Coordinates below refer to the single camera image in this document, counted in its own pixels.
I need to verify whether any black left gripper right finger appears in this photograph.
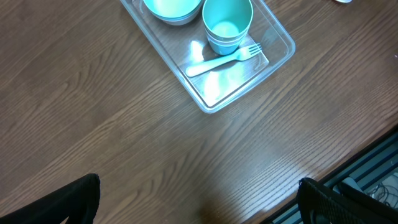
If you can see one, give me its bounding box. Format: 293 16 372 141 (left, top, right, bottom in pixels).
296 177 397 224

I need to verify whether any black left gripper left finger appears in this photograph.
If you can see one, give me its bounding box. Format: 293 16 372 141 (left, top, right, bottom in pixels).
1 174 100 223

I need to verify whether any blue plastic fork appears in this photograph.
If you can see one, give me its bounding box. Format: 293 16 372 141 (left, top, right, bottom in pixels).
186 43 262 77

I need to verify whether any blue plastic cup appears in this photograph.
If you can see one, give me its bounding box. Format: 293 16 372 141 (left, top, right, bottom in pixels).
208 40 239 55

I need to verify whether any green plastic cup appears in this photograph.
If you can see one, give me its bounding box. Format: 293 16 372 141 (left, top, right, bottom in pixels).
202 0 254 42

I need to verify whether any green plastic bowl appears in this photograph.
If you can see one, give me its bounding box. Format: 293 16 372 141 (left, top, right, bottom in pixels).
144 0 201 17

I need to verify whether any blue plastic bowl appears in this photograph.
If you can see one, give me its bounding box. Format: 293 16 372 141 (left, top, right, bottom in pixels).
150 1 204 21

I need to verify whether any clear plastic container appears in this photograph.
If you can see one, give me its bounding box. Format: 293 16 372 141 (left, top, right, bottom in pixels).
122 1 295 113

